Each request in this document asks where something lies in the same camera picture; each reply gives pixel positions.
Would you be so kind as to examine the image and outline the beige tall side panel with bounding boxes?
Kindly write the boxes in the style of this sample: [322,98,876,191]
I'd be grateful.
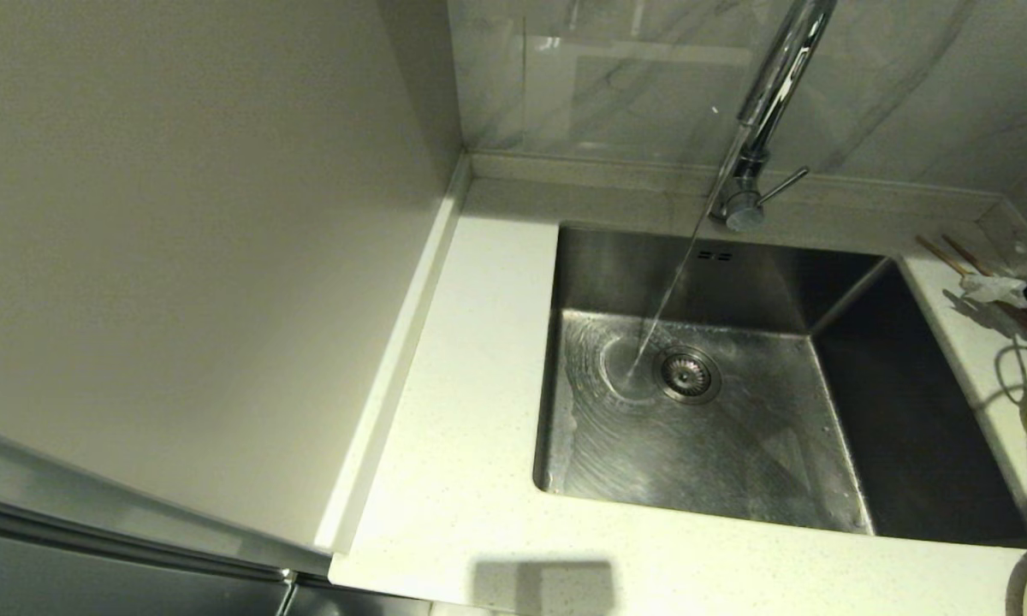
[0,0,472,557]

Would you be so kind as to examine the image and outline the round metal drain strainer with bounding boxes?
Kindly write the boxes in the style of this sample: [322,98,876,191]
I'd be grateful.
[652,344,722,405]

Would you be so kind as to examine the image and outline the chrome kitchen faucet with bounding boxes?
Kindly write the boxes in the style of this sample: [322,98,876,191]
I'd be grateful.
[706,0,840,232]

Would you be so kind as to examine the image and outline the stainless steel sink basin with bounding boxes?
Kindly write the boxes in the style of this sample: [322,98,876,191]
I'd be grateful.
[532,221,1027,548]

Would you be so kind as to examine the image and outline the brown wooden chopstick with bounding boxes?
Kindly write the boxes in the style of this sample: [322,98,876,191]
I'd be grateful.
[943,234,1027,343]
[916,236,1027,356]

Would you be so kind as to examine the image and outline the grey stainless appliance door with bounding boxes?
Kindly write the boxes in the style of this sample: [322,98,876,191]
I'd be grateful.
[0,419,433,616]

